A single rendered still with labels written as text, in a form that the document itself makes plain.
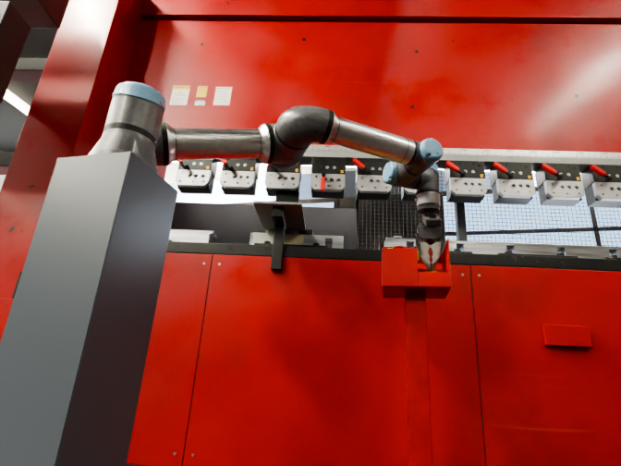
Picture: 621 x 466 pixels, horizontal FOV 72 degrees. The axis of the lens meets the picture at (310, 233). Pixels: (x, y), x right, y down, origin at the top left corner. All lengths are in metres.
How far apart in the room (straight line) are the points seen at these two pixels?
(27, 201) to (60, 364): 1.20
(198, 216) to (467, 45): 1.67
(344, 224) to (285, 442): 1.25
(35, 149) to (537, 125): 2.15
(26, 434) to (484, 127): 1.93
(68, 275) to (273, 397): 0.88
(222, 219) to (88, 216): 1.59
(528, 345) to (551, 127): 1.02
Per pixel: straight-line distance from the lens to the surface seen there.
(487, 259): 1.72
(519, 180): 2.03
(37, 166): 2.03
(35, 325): 0.91
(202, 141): 1.21
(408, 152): 1.29
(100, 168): 0.96
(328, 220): 2.37
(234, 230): 2.41
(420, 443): 1.31
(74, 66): 2.27
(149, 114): 1.07
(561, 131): 2.24
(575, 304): 1.80
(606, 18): 2.77
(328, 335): 1.55
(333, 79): 2.18
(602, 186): 2.17
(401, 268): 1.31
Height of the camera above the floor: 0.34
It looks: 21 degrees up
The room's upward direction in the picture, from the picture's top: 4 degrees clockwise
